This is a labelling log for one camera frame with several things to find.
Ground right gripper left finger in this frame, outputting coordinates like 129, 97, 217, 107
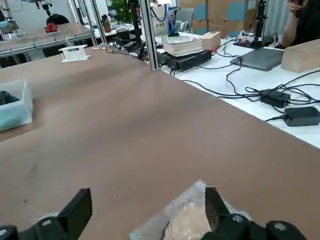
0, 188, 93, 240

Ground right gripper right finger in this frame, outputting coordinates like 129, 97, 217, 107
202, 187, 308, 240

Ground dark grey cloth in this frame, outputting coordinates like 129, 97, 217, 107
0, 90, 21, 106

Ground translucent plastic box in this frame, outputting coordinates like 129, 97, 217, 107
0, 79, 34, 132

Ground white test tube rack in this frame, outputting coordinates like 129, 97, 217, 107
57, 44, 92, 64

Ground cardboard box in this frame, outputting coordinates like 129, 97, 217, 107
199, 30, 222, 51

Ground black power adapter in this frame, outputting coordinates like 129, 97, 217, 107
284, 106, 320, 128
259, 88, 292, 109

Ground black electronics unit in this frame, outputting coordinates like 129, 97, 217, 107
159, 49, 213, 73

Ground grey laptop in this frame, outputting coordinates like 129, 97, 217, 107
229, 48, 285, 72

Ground stack of books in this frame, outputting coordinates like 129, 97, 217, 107
161, 34, 204, 57

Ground wooden block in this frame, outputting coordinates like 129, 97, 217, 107
280, 38, 320, 74

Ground red object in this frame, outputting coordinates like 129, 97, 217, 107
44, 21, 59, 34

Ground black monitor stand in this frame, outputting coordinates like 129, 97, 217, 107
249, 0, 274, 50

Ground brown bottle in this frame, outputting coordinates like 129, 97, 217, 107
103, 14, 113, 33

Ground grey office chair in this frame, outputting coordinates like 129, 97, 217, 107
174, 8, 195, 33

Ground blue plastic bottle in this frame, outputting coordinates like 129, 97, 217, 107
166, 6, 177, 36

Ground stacked cardboard cartons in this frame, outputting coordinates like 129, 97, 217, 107
179, 0, 262, 38

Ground white paper bag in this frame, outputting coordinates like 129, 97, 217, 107
151, 3, 170, 37

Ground person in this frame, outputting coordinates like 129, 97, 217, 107
281, 0, 320, 50

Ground green plant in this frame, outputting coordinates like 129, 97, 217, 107
109, 0, 135, 25

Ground cable hub with plugs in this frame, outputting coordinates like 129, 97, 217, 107
236, 30, 255, 48

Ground aluminium frame post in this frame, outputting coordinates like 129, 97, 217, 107
138, 0, 161, 73

